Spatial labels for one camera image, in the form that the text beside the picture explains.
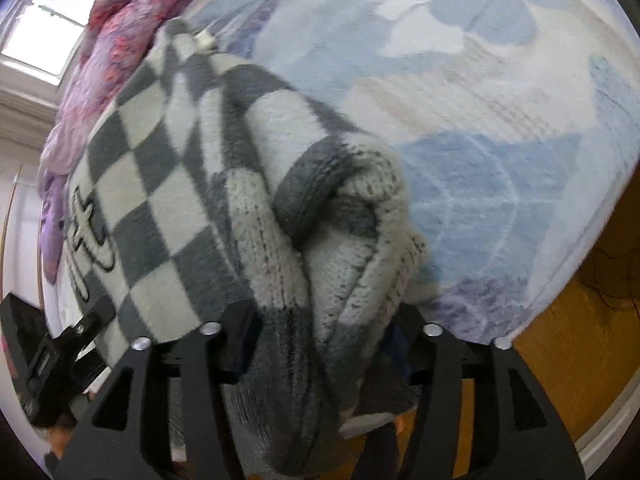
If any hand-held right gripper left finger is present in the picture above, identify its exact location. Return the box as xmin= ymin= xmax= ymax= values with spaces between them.
xmin=55 ymin=302 xmax=263 ymax=480

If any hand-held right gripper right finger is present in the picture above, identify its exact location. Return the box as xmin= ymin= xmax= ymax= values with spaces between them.
xmin=390 ymin=310 xmax=586 ymax=480

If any leaf print bedsheet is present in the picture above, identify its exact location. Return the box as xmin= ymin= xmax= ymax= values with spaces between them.
xmin=190 ymin=0 xmax=640 ymax=346

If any grey white checkered cardigan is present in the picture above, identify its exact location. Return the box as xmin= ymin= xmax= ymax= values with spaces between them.
xmin=67 ymin=17 xmax=433 ymax=478

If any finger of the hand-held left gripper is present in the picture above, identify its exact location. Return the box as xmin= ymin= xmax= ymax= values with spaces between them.
xmin=57 ymin=295 xmax=117 ymax=363

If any purple floral quilt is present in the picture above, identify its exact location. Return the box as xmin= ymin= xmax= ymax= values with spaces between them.
xmin=37 ymin=0 xmax=221 ymax=286

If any white framed window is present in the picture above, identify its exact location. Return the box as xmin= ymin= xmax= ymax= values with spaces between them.
xmin=0 ymin=0 xmax=118 ymax=86

